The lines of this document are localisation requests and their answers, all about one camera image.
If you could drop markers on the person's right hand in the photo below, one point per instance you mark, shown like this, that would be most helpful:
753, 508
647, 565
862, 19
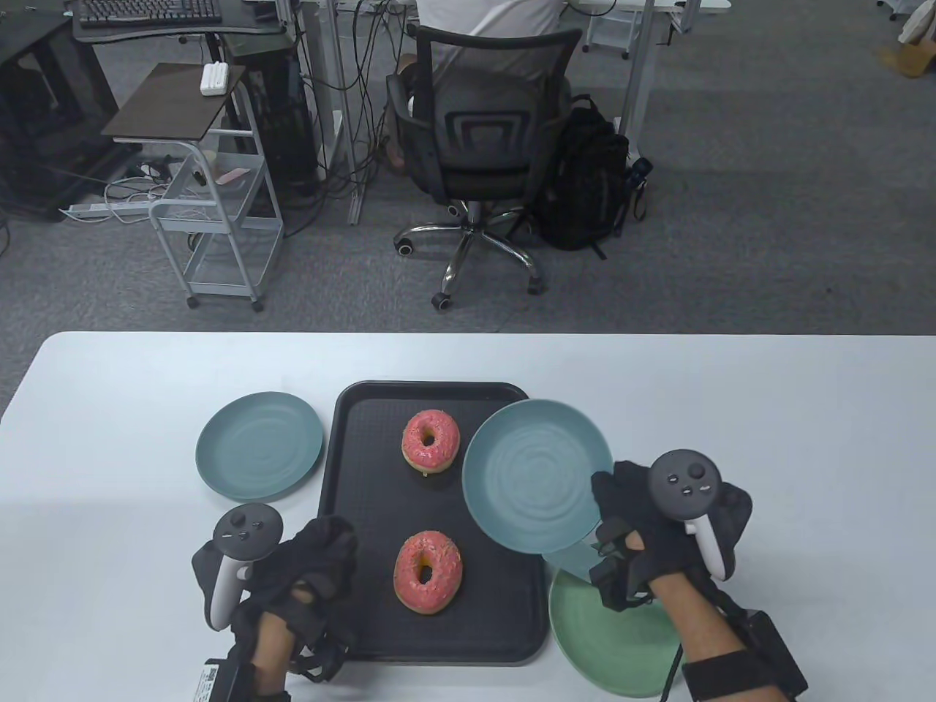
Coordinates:
625, 497

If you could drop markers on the person's left hand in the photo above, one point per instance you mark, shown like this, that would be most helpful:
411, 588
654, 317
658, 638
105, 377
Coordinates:
314, 556

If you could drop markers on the black baking tray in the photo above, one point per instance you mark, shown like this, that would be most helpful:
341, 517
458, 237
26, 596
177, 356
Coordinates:
365, 512

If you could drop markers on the light blue dessert shovel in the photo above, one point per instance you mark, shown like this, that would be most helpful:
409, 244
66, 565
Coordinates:
567, 564

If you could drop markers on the teal plate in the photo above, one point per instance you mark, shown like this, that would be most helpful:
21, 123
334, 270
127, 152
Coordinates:
534, 475
256, 446

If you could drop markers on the pink sprinkled mini donut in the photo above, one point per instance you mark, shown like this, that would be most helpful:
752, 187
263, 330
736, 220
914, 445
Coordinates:
447, 585
447, 455

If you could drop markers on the person's right forearm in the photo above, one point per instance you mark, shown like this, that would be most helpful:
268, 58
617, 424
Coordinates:
695, 621

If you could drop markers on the person's left forearm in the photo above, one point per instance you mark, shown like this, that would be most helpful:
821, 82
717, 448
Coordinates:
270, 651

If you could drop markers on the grey handheld controller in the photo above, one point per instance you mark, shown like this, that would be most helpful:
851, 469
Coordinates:
684, 479
245, 530

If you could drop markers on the green plate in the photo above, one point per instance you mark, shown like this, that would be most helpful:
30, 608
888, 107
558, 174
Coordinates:
607, 643

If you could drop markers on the black backpack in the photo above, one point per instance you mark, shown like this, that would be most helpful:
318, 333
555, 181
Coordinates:
585, 183

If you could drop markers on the white rolling cart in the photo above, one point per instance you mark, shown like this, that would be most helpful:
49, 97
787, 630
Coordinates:
219, 223

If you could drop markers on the pink flat item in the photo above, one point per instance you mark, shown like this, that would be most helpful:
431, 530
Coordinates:
232, 176

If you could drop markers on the black mesh office chair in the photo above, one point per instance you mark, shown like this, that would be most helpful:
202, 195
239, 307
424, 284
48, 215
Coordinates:
482, 131

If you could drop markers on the white power strip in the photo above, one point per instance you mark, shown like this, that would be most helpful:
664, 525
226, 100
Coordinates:
102, 210

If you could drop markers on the white desk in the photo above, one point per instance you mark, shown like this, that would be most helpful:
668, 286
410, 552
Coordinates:
344, 110
640, 66

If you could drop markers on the black computer tower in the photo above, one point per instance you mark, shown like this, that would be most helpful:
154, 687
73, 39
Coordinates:
289, 124

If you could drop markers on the white drawer cart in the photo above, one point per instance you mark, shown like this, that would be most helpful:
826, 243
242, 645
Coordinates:
607, 33

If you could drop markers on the dark wooden side table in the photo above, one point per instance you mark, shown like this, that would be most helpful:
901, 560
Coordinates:
168, 102

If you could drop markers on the small white box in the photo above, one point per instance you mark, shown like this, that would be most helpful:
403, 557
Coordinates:
214, 79

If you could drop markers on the cardboard box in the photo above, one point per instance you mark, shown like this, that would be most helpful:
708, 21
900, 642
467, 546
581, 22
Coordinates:
910, 60

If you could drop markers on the black desk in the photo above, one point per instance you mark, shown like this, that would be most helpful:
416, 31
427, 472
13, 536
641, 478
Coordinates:
241, 18

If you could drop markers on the white bag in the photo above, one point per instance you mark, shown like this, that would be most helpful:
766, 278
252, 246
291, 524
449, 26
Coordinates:
920, 25

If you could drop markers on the black keyboard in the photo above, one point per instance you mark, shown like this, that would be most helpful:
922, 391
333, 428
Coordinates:
146, 11

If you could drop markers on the black labelled wrist camera box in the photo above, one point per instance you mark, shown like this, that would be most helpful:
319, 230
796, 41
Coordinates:
219, 680

